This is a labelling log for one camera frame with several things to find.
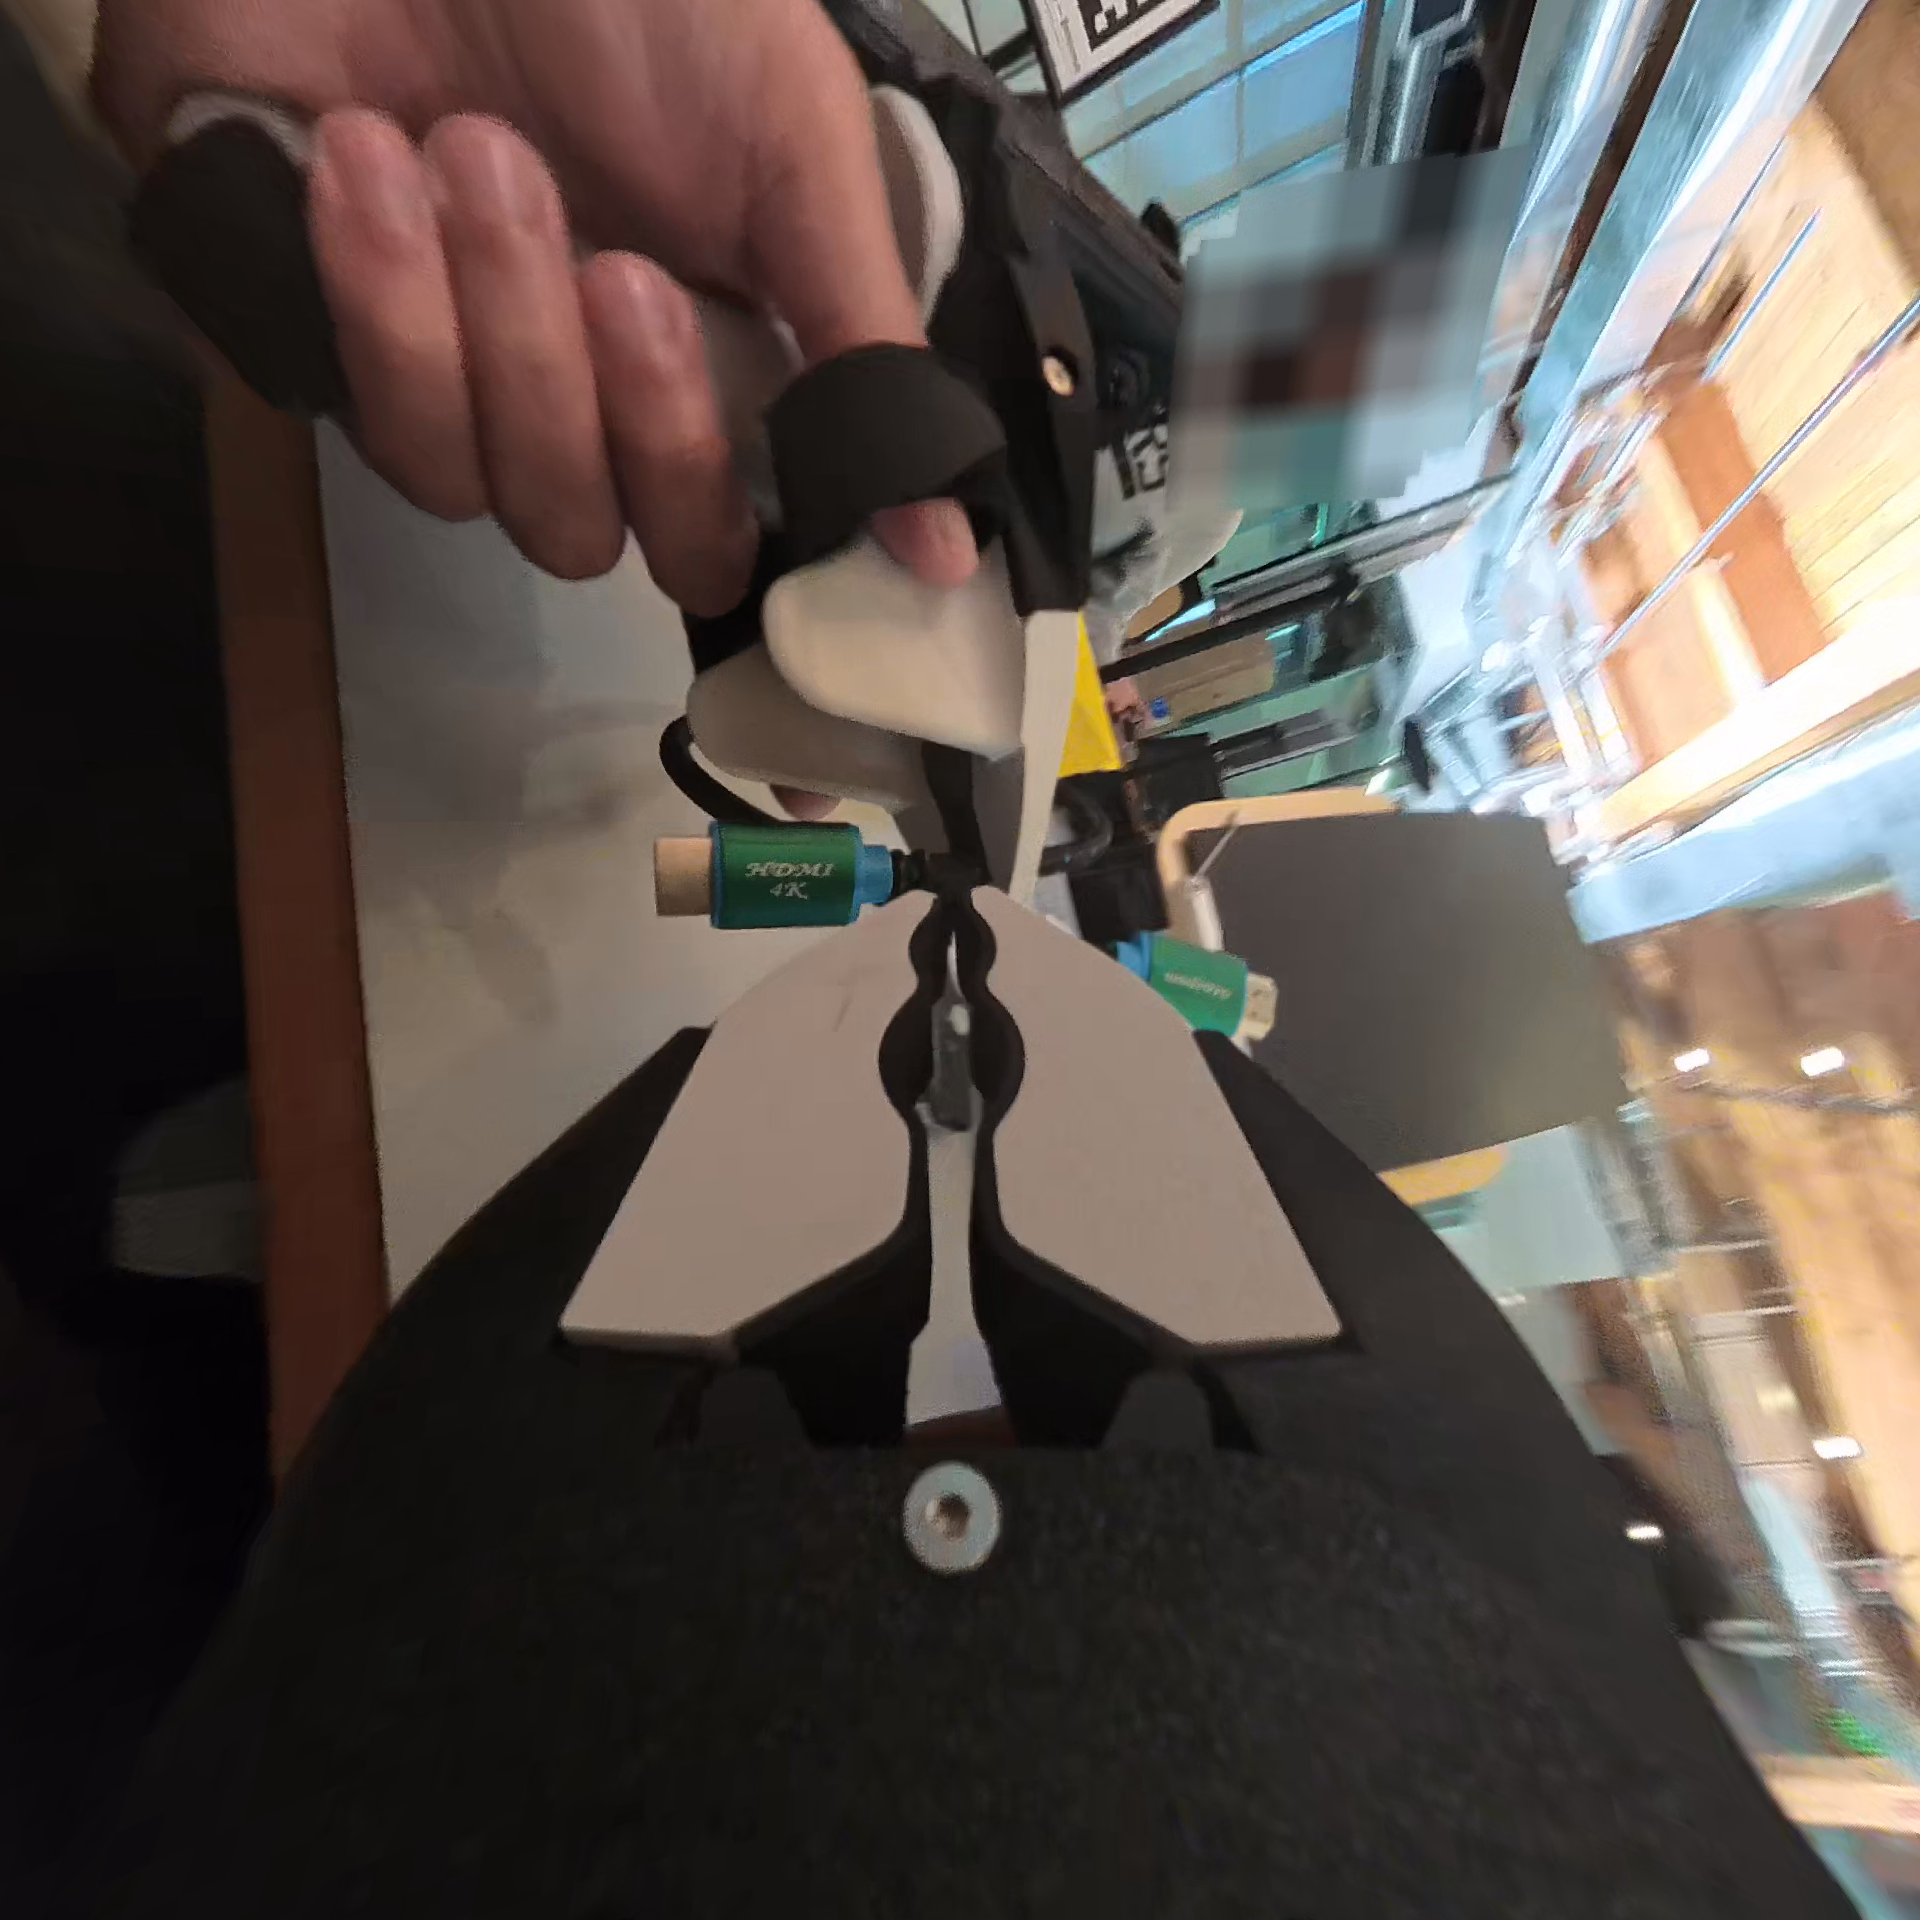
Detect wooden board with dark panel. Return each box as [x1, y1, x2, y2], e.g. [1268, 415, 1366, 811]
[1154, 793, 1634, 1210]

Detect yellow storage bin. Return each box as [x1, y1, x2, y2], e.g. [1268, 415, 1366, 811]
[1054, 652, 1123, 781]

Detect person's left hand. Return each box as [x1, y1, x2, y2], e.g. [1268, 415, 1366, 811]
[90, 0, 984, 619]

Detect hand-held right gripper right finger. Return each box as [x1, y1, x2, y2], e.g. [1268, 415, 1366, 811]
[959, 893, 1347, 1451]

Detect black braided cable green plugs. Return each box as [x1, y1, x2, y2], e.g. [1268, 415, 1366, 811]
[653, 716, 1279, 1041]

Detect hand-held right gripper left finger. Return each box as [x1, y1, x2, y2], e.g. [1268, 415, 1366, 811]
[558, 901, 961, 1451]

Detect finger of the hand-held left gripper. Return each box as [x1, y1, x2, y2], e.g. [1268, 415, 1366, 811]
[762, 540, 1085, 907]
[686, 657, 939, 813]

